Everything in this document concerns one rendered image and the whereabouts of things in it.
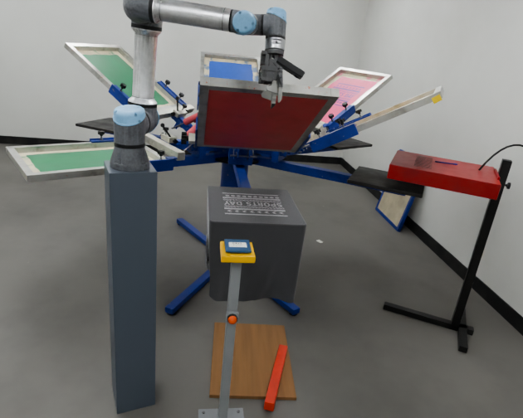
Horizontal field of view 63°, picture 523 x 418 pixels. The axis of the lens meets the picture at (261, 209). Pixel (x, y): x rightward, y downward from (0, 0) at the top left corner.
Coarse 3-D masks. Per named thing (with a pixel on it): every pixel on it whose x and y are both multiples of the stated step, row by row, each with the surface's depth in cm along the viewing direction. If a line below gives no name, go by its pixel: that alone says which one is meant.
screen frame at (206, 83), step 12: (204, 84) 172; (216, 84) 173; (228, 84) 174; (240, 84) 174; (252, 84) 175; (204, 96) 182; (300, 96) 181; (312, 96) 181; (324, 96) 180; (336, 96) 181; (204, 108) 194; (324, 108) 192; (204, 120) 209; (204, 132) 225; (300, 144) 242
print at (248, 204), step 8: (224, 192) 226; (224, 200) 216; (232, 200) 217; (240, 200) 218; (248, 200) 219; (256, 200) 221; (264, 200) 222; (272, 200) 223; (280, 200) 224; (224, 208) 206; (232, 208) 207; (240, 208) 208; (248, 208) 209; (256, 208) 210; (264, 208) 211; (272, 208) 212; (280, 208) 213
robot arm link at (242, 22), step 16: (128, 0) 148; (144, 0) 145; (160, 0) 146; (176, 0) 147; (128, 16) 152; (144, 16) 148; (160, 16) 148; (176, 16) 147; (192, 16) 146; (208, 16) 146; (224, 16) 145; (240, 16) 143; (240, 32) 145
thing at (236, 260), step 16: (224, 256) 161; (240, 256) 162; (240, 272) 169; (224, 352) 183; (224, 368) 186; (224, 384) 190; (224, 400) 193; (208, 416) 207; (224, 416) 197; (240, 416) 209
